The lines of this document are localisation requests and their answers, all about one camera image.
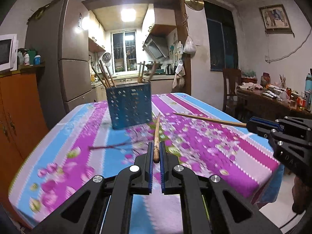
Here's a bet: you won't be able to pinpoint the grey refrigerator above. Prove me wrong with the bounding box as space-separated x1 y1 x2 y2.
24 0 94 127

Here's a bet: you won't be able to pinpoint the ceiling light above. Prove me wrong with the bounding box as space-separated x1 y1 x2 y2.
121 9 136 22

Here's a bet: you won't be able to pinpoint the wooden chair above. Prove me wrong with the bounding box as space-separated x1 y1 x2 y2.
222 68 243 117

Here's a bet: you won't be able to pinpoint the blue perforated utensil holder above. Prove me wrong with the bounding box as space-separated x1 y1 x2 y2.
105 82 152 129

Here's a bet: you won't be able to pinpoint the dark wooden dining table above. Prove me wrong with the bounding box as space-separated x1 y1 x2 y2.
235 88 312 125

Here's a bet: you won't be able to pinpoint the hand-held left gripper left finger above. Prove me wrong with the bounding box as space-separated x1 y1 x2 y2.
30 142 154 234

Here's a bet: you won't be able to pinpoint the brown door frame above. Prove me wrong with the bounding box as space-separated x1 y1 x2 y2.
82 0 193 95

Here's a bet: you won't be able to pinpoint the barred kitchen window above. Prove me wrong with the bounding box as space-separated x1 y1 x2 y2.
111 31 137 72

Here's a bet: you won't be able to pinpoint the dark window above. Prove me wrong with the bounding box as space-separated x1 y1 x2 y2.
203 1 239 72

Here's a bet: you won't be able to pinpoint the brown wall cabinet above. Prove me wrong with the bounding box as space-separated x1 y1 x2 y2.
149 4 178 37

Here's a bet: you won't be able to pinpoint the brown wooden chopstick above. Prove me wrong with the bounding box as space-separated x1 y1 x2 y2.
173 112 248 128
153 113 162 164

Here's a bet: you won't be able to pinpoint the hanging white plastic bag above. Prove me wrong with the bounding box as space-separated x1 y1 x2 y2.
183 36 197 54

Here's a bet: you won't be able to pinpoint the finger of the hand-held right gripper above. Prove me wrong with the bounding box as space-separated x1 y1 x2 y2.
246 125 312 152
246 116 312 137

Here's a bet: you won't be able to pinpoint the floral striped tablecloth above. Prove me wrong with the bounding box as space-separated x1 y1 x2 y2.
8 93 284 234

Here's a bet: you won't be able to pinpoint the wall cable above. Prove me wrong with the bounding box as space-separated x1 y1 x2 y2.
264 28 312 64

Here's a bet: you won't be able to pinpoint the group of wooden chopsticks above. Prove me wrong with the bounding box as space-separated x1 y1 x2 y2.
91 60 158 88

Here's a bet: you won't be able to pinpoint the white microwave oven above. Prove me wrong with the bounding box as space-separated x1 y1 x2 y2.
0 34 19 72

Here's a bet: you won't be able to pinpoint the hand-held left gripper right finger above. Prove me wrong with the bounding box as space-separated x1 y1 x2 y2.
160 143 284 234

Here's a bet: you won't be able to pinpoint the black wok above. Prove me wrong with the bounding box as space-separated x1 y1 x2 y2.
144 61 163 69

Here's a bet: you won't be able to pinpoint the blue water bottle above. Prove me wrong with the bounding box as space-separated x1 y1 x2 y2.
305 73 312 99

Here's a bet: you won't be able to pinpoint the patterned jar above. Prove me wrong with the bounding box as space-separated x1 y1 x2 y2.
260 73 271 87

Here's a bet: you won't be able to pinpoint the hanging cloth bags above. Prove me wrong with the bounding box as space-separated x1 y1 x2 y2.
173 41 186 89

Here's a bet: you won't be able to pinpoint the steel range hood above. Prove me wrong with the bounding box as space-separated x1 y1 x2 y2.
142 35 168 60

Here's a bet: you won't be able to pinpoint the gold wall clock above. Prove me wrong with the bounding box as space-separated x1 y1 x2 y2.
184 0 205 11

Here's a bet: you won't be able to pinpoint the framed elephant picture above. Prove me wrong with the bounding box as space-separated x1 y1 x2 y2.
259 4 292 32

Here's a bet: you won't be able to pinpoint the orange wooden cabinet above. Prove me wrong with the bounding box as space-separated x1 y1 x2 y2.
0 63 49 215

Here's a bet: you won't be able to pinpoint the beige kitchen wall cabinets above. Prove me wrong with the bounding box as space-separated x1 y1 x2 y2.
88 11 106 53

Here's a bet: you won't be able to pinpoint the white cloth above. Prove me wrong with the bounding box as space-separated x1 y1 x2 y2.
238 82 264 90

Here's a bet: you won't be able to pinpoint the basin of glass bottles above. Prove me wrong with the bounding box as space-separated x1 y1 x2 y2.
241 69 257 83

